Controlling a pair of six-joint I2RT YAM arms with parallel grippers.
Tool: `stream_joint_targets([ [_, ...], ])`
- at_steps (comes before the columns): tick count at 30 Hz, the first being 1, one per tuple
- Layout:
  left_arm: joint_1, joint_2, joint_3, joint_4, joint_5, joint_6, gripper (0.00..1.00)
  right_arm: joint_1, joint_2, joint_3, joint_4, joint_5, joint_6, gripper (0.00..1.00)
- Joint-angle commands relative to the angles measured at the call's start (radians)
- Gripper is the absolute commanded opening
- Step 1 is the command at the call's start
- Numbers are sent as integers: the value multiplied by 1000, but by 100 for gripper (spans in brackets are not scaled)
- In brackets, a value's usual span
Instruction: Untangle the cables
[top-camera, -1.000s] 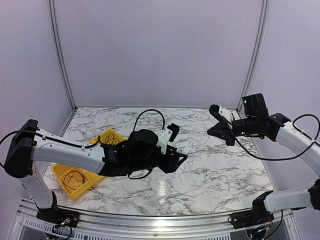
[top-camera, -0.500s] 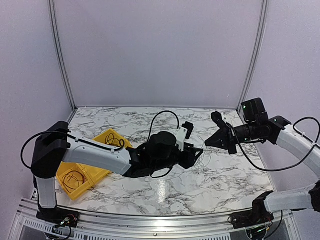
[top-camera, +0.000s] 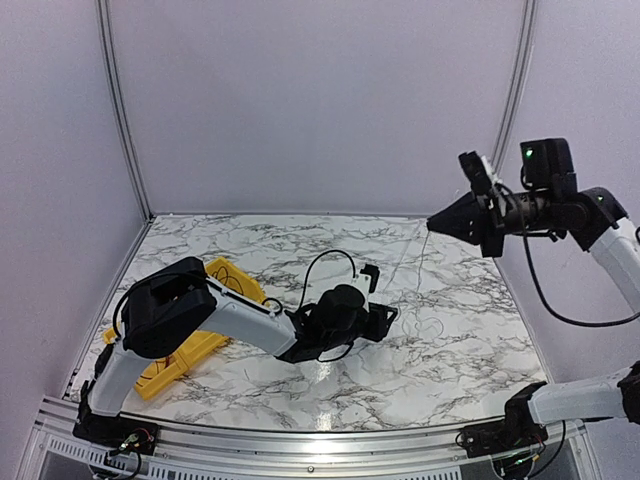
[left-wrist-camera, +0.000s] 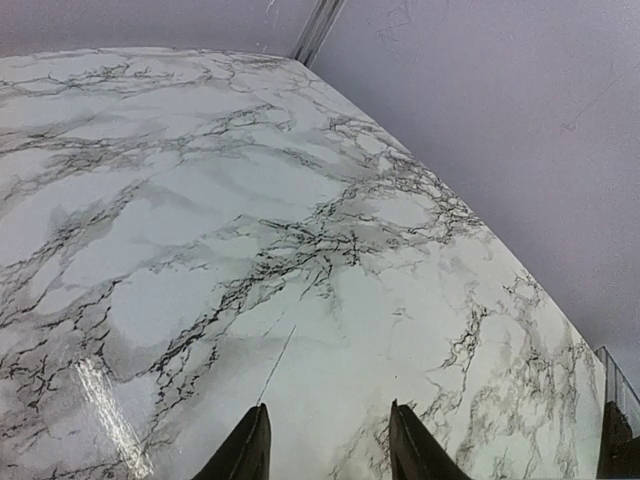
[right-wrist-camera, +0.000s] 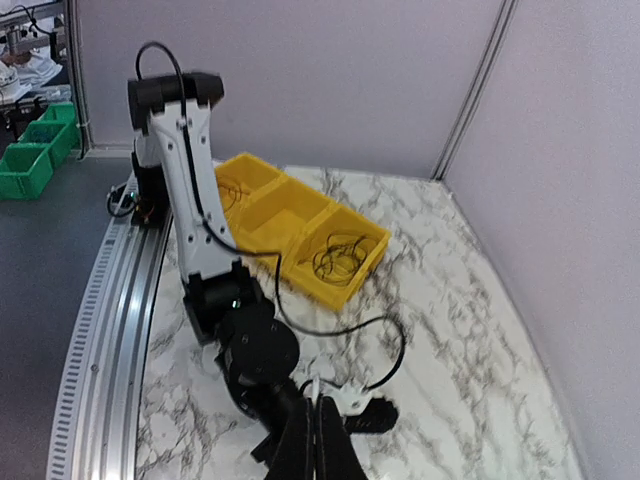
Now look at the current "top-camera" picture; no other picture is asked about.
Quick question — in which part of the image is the cable pile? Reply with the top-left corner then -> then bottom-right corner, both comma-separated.
392,227 -> 446,341

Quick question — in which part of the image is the yellow bin middle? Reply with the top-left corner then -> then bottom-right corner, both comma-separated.
174,331 -> 230,370

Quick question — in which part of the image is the aluminium front rail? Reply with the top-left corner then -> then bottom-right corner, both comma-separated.
17,397 -> 601,479

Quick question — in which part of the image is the yellow bin right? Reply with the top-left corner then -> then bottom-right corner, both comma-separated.
205,257 -> 267,304

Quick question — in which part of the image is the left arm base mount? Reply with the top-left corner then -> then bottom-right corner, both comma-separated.
72,380 -> 159,455

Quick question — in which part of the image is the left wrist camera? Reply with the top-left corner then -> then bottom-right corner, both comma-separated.
350,264 -> 380,310

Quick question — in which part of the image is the yellow bin left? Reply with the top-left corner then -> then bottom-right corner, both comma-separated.
134,351 -> 188,401

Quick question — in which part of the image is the left frame post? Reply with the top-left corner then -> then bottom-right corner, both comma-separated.
95,0 -> 154,223

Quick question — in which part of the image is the frame post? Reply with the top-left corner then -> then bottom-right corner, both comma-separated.
95,0 -> 154,223
489,0 -> 539,175

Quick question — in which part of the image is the yellow bin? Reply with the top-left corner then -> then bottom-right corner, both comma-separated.
205,257 -> 267,304
174,331 -> 230,370
134,351 -> 188,401

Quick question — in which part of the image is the right frame post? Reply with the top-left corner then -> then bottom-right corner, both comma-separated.
489,0 -> 539,175

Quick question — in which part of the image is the dark green cable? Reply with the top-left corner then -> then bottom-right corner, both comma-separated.
212,267 -> 246,294

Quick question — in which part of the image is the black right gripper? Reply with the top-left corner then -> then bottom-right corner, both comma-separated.
428,182 -> 559,258

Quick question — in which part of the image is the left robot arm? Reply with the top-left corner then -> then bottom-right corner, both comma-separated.
80,257 -> 399,445

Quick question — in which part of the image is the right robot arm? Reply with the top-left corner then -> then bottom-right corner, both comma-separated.
427,138 -> 639,448

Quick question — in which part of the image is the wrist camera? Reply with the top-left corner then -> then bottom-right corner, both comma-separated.
350,264 -> 380,310
458,151 -> 500,198

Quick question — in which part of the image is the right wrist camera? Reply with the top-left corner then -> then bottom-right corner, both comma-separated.
458,151 -> 500,198

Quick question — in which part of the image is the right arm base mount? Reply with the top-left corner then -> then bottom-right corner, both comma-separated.
455,381 -> 548,458

